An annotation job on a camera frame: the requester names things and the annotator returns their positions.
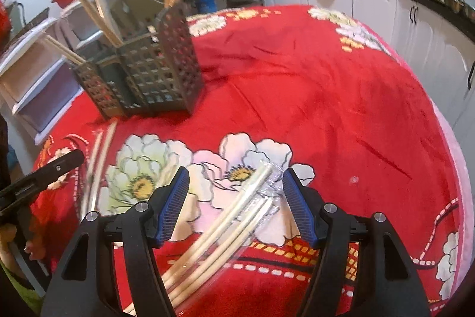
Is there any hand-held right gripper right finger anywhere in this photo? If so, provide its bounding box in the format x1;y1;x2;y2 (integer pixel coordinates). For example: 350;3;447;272
282;167;422;317

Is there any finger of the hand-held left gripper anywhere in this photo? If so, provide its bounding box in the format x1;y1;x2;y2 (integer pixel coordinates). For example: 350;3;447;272
0;150;85;215

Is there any red floral blanket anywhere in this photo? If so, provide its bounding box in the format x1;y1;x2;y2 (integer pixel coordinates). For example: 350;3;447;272
30;4;464;317

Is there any pile of chopsticks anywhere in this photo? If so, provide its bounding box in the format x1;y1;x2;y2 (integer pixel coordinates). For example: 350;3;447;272
122;160;283;316

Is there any brown plastic utensil holder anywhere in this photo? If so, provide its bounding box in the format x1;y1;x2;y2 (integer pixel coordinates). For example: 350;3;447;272
72;0;205;119

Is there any person's left hand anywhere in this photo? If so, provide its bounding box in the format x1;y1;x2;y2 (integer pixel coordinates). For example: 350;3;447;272
0;223;44;266

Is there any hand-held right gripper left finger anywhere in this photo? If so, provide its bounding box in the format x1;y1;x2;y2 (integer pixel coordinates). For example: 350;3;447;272
40;166;191;317

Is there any red plastic bag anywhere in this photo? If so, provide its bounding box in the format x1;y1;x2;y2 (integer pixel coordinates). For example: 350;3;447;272
0;0;12;39

